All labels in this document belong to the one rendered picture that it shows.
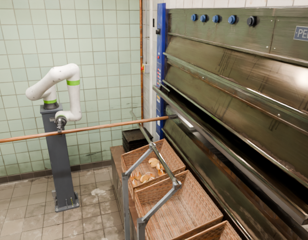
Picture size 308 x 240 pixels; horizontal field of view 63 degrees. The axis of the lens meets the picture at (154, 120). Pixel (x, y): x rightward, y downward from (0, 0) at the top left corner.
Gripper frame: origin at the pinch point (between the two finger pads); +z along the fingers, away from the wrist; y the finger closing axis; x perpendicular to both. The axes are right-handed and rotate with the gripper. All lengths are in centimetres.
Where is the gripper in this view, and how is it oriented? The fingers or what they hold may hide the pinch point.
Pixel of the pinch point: (60, 132)
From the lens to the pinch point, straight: 217.5
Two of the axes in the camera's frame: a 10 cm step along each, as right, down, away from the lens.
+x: -9.6, 1.1, -2.7
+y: -0.1, 9.2, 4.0
